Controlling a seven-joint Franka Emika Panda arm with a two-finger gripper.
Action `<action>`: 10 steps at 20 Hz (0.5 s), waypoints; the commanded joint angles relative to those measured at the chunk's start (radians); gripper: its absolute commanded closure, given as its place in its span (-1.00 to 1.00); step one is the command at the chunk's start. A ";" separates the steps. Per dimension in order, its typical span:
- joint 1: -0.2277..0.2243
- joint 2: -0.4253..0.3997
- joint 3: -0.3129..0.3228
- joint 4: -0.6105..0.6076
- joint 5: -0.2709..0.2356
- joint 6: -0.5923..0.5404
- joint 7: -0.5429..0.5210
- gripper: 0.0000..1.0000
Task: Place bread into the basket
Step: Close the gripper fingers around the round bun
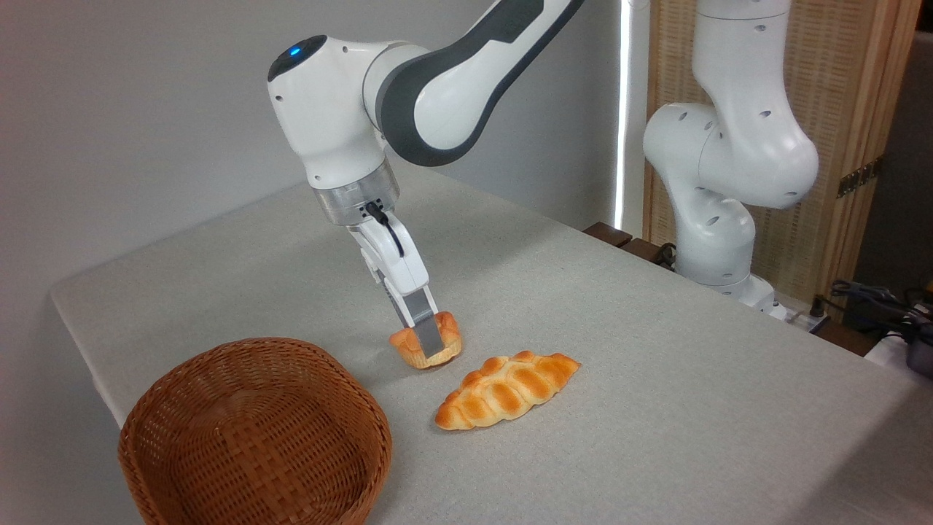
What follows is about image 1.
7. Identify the metal screen hinge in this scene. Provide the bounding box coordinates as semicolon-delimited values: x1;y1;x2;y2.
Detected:
836;156;884;199

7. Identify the wooden folding screen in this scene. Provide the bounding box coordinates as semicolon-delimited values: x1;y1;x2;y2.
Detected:
643;0;924;314

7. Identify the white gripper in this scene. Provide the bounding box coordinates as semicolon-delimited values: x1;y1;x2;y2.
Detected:
347;210;447;360

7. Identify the white power strip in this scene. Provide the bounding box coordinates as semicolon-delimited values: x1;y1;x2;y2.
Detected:
781;305;832;335

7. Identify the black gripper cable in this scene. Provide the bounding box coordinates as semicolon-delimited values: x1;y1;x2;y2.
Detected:
364;201;406;259

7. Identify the grey tablecloth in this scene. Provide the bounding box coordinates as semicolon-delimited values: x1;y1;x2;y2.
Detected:
50;166;933;525

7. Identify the round orange bread roll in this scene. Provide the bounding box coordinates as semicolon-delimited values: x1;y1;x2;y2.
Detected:
389;311;464;370

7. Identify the dark wooden base board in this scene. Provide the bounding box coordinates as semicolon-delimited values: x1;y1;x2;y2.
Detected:
583;222;679;269

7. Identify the long braided bread loaf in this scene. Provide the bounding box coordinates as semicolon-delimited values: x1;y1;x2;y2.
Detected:
435;351;582;431

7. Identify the brown woven wicker basket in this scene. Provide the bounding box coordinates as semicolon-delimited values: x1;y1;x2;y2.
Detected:
118;337;393;525

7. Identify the black cable bundle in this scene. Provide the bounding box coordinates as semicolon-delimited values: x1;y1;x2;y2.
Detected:
829;279;933;380

